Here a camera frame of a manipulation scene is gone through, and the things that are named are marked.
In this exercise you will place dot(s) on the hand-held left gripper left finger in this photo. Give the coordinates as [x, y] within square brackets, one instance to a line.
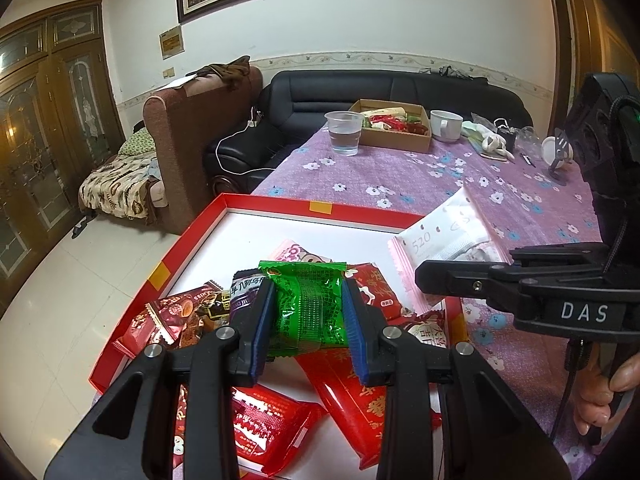
[262, 330]

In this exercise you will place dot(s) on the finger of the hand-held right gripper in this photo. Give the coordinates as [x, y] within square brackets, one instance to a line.
[465, 282]
[565, 257]

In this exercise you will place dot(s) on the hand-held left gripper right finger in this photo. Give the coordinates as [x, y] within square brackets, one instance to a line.
[356, 330]

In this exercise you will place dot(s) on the pink clear snack packet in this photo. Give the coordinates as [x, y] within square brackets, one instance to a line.
[445, 240]

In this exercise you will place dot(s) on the green snack packet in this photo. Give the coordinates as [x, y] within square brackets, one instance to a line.
[307, 305]

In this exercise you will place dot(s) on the gold brown snack packet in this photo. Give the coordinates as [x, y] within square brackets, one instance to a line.
[212, 310]

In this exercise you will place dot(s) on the red gift box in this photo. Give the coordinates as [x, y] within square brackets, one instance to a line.
[250, 240]

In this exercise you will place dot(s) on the person's right hand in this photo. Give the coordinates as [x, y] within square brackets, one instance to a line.
[592, 405]

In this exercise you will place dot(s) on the dark purple snack packet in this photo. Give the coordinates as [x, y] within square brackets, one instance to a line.
[245, 290]

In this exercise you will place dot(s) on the black phone stand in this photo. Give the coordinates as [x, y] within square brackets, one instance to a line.
[560, 157]

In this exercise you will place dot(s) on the white plastic jar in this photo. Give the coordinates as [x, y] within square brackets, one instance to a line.
[549, 149]

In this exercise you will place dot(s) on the pink dotted snack packet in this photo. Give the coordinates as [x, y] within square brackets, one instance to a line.
[295, 252]

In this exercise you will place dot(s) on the small black white gadget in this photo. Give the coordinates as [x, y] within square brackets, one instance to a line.
[526, 159]

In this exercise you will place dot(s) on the red brown nut snack packet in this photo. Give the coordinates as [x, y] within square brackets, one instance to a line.
[170, 312]

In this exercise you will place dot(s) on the clear plastic container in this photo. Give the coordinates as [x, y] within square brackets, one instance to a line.
[527, 135]

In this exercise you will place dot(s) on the pale green cloth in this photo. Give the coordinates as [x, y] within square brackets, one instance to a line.
[472, 128]

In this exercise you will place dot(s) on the white mug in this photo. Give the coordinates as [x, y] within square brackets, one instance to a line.
[446, 127]

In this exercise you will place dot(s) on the brown cardboard box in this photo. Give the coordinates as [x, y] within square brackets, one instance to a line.
[395, 141]

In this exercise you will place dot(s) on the brown armchair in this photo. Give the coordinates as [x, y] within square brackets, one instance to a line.
[200, 150]

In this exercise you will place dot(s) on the clear plastic cup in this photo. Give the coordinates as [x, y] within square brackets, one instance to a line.
[345, 132]

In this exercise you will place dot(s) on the brown patterned blanket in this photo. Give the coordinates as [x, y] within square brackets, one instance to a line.
[115, 190]

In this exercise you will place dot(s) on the black slippers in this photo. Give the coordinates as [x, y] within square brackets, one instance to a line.
[79, 226]

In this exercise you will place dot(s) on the green pillow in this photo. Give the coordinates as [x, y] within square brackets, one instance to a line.
[137, 142]

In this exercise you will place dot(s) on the black leather sofa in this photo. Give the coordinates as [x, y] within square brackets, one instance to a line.
[310, 95]

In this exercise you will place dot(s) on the dark brown clothes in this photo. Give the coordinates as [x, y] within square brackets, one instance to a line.
[227, 71]

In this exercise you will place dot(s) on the white paper sheet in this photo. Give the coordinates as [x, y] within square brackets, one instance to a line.
[177, 81]

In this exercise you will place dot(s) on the wooden glass door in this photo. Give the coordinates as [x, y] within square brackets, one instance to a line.
[45, 135]

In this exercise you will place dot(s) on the small black camera device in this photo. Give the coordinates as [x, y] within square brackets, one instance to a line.
[507, 137]

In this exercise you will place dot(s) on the white wall socket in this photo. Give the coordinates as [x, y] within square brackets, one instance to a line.
[169, 71]

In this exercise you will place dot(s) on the small gold wall plaque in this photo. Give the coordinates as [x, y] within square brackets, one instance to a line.
[171, 42]

